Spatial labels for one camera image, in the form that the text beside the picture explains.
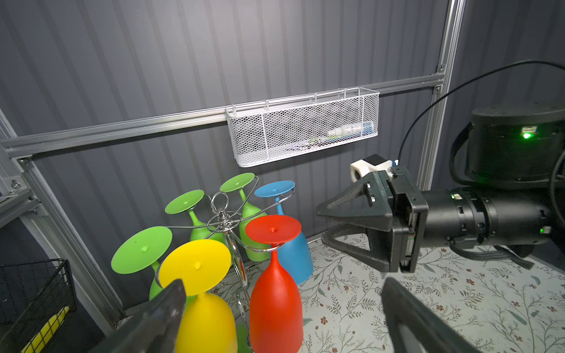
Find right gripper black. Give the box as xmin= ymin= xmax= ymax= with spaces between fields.
xmin=316 ymin=166 xmax=429 ymax=273

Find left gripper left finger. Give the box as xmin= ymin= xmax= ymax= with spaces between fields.
xmin=91 ymin=279 xmax=186 ymax=352

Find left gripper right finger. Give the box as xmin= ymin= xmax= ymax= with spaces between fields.
xmin=381 ymin=277 xmax=478 ymax=352

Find yellow wine glass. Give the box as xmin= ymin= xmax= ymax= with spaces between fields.
xmin=158 ymin=239 xmax=238 ymax=352

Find red wine glass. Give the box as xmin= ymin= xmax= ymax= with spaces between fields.
xmin=246 ymin=215 xmax=304 ymax=352

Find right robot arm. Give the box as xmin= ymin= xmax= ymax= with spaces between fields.
xmin=316 ymin=101 xmax=564 ymax=273

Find green wine glass front left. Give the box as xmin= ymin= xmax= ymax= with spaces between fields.
xmin=110 ymin=226 xmax=173 ymax=300

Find green wine glass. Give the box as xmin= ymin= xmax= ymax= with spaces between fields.
xmin=110 ymin=226 xmax=173 ymax=300
xmin=219 ymin=172 xmax=270 ymax=250
xmin=165 ymin=189 xmax=224 ymax=243

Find blue wine glass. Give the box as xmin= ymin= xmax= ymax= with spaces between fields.
xmin=255 ymin=180 xmax=314 ymax=285

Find green wine glass back right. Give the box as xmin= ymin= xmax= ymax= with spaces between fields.
xmin=219 ymin=172 xmax=270 ymax=250

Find chrome wine glass rack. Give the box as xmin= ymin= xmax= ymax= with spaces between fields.
xmin=154 ymin=175 xmax=296 ymax=349

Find green wine glass back left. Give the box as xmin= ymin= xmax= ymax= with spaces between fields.
xmin=165 ymin=189 xmax=224 ymax=243

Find items in white basket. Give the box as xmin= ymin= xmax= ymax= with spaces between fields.
xmin=285 ymin=121 xmax=377 ymax=151

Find yellow item in black basket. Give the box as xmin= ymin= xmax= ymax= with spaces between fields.
xmin=21 ymin=306 xmax=71 ymax=353

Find black wire basket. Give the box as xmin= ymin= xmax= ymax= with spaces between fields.
xmin=1 ymin=258 xmax=77 ymax=352

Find white wire mesh basket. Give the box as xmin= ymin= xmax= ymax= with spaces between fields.
xmin=225 ymin=87 xmax=380 ymax=168

